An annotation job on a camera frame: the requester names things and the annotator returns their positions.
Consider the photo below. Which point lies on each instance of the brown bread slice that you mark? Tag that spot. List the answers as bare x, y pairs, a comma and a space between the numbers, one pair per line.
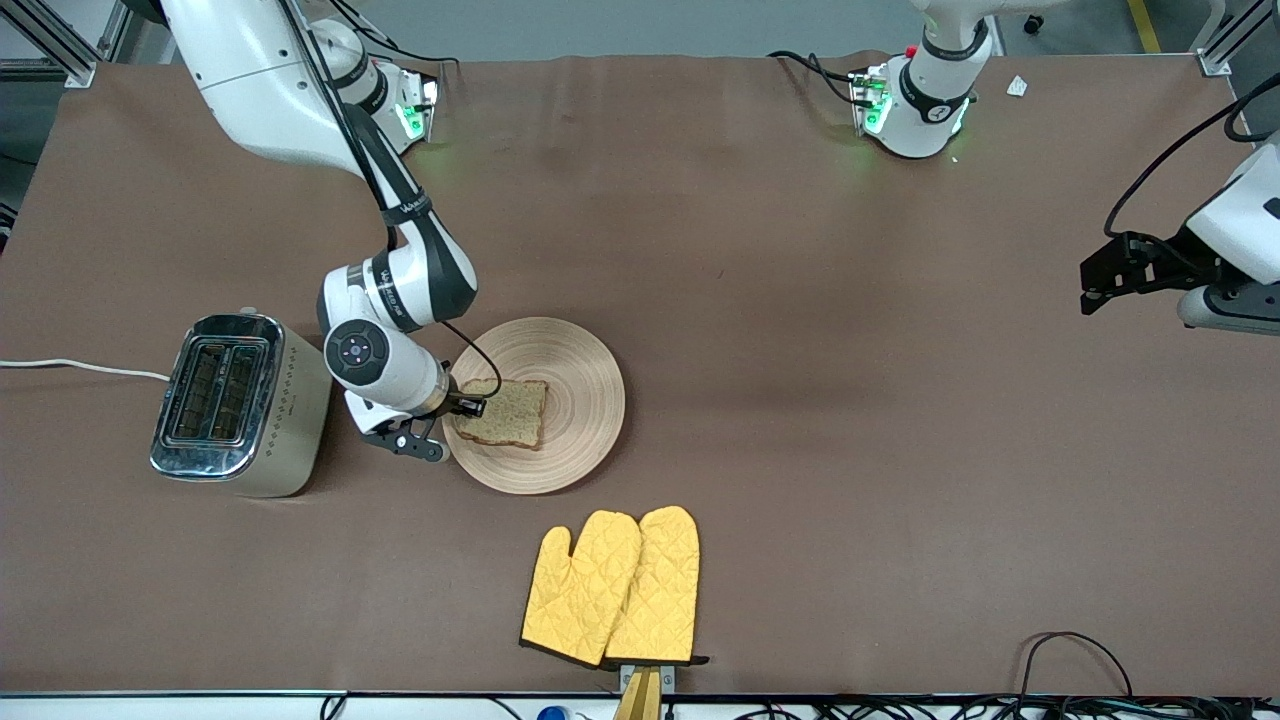
510, 415

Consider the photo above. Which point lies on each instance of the round wooden plate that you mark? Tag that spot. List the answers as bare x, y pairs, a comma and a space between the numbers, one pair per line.
580, 420

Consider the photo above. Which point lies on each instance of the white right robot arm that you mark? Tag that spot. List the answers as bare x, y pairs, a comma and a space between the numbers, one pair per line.
260, 90

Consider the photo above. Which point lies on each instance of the arm base connector plate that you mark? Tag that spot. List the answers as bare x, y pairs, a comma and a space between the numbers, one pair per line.
865, 95
425, 100

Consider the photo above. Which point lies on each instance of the beige chrome two-slot toaster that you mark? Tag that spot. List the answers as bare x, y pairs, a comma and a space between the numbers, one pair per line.
270, 420

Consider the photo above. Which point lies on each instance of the white paper scrap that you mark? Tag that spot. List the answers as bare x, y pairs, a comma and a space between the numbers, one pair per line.
1017, 87

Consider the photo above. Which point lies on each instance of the yellow quilted oven mitt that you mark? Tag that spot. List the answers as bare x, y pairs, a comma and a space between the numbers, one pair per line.
575, 590
660, 590

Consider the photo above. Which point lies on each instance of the brown table cover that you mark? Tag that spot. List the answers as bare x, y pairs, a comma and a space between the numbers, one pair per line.
700, 250

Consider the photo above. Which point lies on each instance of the aluminium frame profile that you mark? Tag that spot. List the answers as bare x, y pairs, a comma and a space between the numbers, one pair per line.
30, 68
1215, 62

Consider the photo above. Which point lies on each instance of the small metal bracket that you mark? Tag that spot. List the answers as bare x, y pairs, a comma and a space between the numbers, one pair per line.
668, 678

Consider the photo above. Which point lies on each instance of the white table edge rail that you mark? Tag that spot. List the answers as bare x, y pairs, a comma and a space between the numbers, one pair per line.
150, 708

